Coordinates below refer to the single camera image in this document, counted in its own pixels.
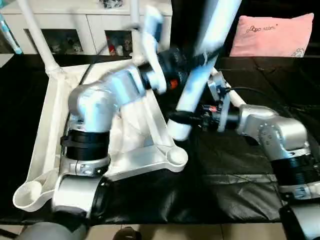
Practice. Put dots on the white plastic table top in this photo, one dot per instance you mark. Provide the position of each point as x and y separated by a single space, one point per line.
140 130

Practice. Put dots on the pink pillow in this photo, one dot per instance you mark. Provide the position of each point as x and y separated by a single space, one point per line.
272 36

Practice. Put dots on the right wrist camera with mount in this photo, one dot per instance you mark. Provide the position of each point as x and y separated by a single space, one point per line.
220 90

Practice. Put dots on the dark ornament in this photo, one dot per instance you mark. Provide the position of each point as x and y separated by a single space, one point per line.
111 3

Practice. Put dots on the white cabinet with glass doors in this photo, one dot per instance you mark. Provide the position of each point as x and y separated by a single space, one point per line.
90 20

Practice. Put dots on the black furniture with yellow label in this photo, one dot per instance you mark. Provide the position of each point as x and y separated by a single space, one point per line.
190 22

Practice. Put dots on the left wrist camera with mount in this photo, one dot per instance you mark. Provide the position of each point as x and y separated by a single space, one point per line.
150 45

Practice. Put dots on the dark robot foot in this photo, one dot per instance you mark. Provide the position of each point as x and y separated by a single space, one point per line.
127 234

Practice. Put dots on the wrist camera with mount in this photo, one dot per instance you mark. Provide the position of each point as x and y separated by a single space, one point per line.
150 45
220 90

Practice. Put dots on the black work mat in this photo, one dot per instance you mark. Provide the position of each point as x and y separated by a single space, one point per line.
225 190

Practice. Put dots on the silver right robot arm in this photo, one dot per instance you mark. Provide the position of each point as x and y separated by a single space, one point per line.
275 135

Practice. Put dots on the white plastic table leg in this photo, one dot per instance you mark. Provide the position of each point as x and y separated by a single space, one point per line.
40 35
210 45
136 30
235 96

